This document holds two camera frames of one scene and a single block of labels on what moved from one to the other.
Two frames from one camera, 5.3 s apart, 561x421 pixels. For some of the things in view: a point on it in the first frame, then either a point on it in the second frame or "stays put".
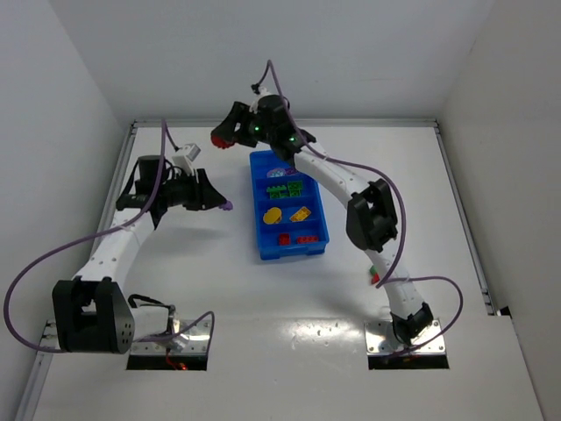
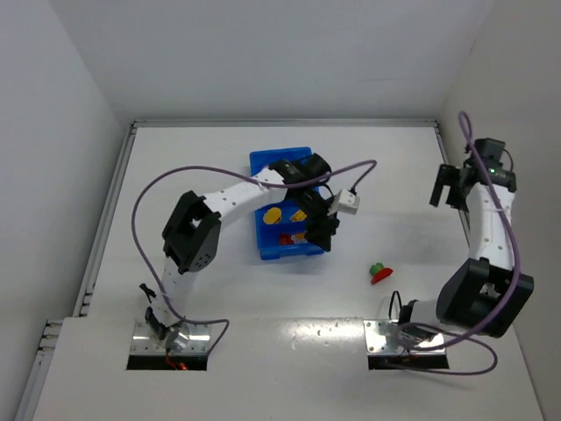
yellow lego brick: [301, 215] stays put
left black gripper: [202, 189] to [322, 225]
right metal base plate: [380, 338] stays put
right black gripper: [239, 124] to [450, 176]
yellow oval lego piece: [273, 216] stays put
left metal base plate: [198, 338] stays put
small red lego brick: [284, 239] stays put
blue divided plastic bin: [287, 212] stays put
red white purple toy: [220, 142] to [299, 239]
